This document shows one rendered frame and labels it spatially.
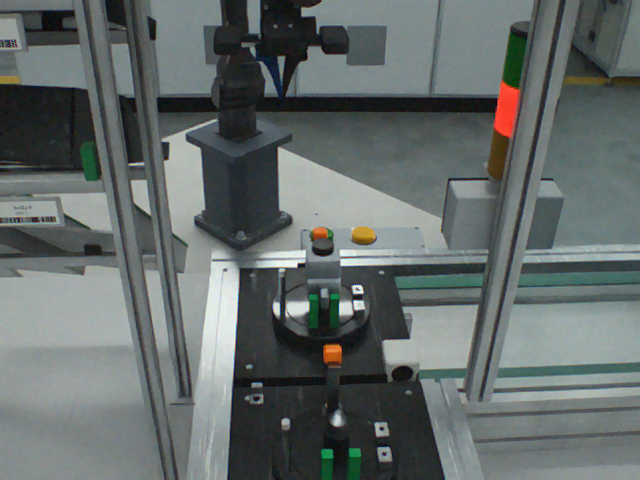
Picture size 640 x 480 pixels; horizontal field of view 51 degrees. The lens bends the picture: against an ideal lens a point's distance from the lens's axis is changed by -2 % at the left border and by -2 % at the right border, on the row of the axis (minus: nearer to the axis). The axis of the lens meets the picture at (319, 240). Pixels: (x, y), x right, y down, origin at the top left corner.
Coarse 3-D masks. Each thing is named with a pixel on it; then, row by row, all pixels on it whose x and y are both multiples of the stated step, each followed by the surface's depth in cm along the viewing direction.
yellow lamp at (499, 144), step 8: (496, 136) 69; (504, 136) 68; (496, 144) 69; (504, 144) 68; (496, 152) 69; (504, 152) 68; (488, 160) 71; (496, 160) 70; (504, 160) 69; (488, 168) 71; (496, 168) 70; (496, 176) 70
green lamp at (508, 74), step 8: (512, 40) 63; (520, 40) 62; (512, 48) 63; (520, 48) 63; (512, 56) 64; (520, 56) 63; (512, 64) 64; (520, 64) 63; (504, 72) 66; (512, 72) 64; (520, 72) 64; (504, 80) 66; (512, 80) 65; (520, 80) 64
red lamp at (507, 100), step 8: (504, 88) 66; (512, 88) 65; (504, 96) 66; (512, 96) 65; (504, 104) 66; (512, 104) 66; (496, 112) 68; (504, 112) 67; (512, 112) 66; (496, 120) 68; (504, 120) 67; (512, 120) 66; (496, 128) 68; (504, 128) 67
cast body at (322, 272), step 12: (324, 240) 90; (312, 252) 90; (324, 252) 89; (336, 252) 90; (312, 264) 88; (324, 264) 88; (336, 264) 88; (312, 276) 89; (324, 276) 89; (336, 276) 89; (312, 288) 90; (324, 288) 90; (336, 288) 90; (324, 300) 88
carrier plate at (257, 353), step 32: (256, 288) 102; (384, 288) 102; (256, 320) 95; (384, 320) 96; (256, 352) 90; (288, 352) 90; (320, 352) 90; (352, 352) 90; (288, 384) 87; (320, 384) 87
